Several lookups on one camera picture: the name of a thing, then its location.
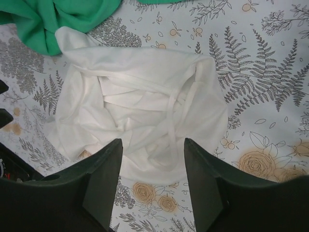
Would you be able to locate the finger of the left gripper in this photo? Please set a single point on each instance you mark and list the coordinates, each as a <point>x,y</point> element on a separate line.
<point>3,87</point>
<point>5,118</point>

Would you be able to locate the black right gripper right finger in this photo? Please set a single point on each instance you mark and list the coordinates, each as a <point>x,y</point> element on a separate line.
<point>226,199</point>

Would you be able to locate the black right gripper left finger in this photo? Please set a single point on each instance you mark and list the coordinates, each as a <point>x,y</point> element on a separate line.
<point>76,199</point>

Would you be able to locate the white tank top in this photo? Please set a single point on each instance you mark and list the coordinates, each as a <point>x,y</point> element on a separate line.
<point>150,98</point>

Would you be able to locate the green t-shirt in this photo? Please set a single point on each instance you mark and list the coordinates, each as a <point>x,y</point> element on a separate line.
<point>38,20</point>

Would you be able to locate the floral patterned table mat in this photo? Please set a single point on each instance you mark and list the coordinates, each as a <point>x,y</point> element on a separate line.
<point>261,54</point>

